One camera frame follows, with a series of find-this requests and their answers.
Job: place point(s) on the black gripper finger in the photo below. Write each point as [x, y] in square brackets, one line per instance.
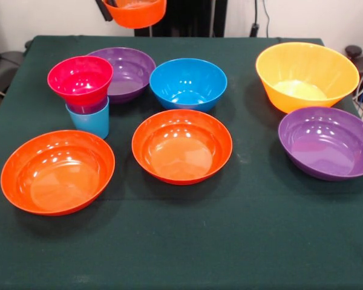
[104, 10]
[113, 2]

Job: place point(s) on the small deep orange bowl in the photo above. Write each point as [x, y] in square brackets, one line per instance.
[136, 16]

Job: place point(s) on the purple plastic bowl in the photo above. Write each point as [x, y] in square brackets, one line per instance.
[130, 72]
[326, 145]

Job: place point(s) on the pink plastic bowl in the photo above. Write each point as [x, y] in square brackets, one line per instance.
[78, 78]

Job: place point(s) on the purple plastic cup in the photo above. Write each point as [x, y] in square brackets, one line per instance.
[87, 108]

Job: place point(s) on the blue plastic bowl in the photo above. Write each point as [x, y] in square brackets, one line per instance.
[187, 81]

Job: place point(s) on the blue plastic cup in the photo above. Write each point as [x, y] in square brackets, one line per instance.
[90, 124]

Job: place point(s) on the wide red-orange bowl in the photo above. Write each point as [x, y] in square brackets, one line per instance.
[57, 178]
[181, 151]

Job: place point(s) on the large yellow-orange bowl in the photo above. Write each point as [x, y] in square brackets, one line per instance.
[305, 66]

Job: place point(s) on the dark green tablecloth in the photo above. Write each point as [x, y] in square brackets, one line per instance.
[169, 226]

